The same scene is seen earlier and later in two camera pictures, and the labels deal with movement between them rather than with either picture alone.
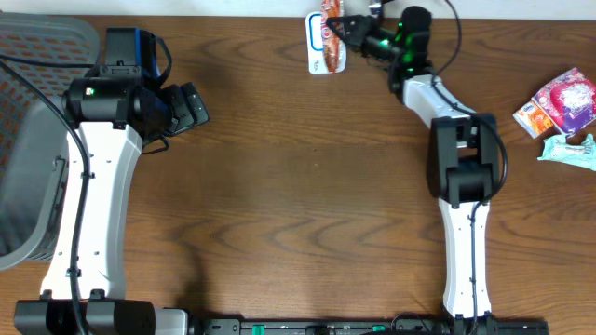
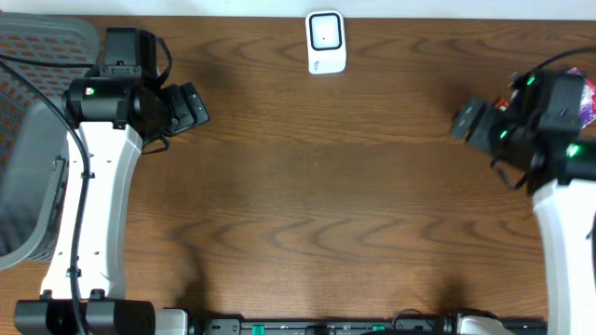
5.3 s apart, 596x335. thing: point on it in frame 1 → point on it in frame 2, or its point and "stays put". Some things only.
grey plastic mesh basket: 41,54 stays put
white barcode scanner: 315,46 stays put
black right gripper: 362,32 → 479,133
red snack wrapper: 333,50 → 502,104
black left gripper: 176,112 stays put
